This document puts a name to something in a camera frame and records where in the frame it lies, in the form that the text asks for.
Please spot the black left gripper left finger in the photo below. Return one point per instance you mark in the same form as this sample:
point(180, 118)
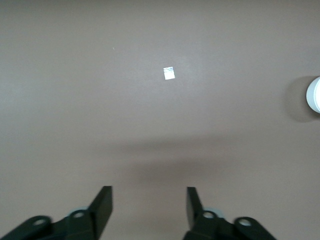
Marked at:
point(82, 225)

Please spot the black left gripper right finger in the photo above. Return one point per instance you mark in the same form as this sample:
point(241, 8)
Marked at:
point(207, 226)

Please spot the white plastic bowl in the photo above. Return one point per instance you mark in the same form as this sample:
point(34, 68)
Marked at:
point(310, 95)

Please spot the brown table cover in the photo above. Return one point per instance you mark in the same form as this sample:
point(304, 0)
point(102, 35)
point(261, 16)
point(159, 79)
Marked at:
point(100, 100)

